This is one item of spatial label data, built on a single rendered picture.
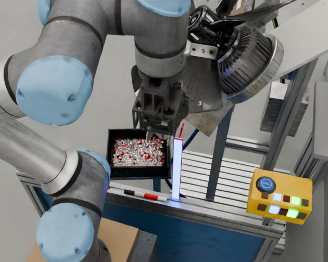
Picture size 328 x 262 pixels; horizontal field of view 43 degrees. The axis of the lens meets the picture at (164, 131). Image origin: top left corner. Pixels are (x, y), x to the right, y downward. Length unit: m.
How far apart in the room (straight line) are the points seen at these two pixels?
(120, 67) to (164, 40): 2.41
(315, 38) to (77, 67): 0.99
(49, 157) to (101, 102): 1.87
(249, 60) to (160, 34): 0.83
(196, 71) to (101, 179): 0.46
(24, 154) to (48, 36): 0.43
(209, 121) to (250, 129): 1.25
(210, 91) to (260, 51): 0.27
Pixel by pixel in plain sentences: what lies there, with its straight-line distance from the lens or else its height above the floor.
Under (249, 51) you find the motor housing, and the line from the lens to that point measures 1.35.
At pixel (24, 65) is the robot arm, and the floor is 1.75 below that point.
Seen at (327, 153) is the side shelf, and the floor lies 0.86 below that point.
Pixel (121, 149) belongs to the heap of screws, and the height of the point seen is 0.85.
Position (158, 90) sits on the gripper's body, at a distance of 0.60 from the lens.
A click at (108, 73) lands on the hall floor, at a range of 2.93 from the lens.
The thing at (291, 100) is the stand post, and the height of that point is 0.94.
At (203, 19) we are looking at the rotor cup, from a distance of 1.32.
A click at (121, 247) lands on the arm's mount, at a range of 1.11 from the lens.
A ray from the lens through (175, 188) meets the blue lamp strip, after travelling 1.30.
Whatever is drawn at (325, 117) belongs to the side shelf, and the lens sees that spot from 1.66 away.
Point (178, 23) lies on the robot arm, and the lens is 0.55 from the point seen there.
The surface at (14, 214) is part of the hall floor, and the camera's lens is 2.43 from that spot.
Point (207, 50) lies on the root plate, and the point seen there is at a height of 1.18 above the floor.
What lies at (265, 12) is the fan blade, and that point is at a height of 1.42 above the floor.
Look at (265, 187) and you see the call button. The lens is 1.16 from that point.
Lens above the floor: 2.07
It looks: 53 degrees down
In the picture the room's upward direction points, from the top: straight up
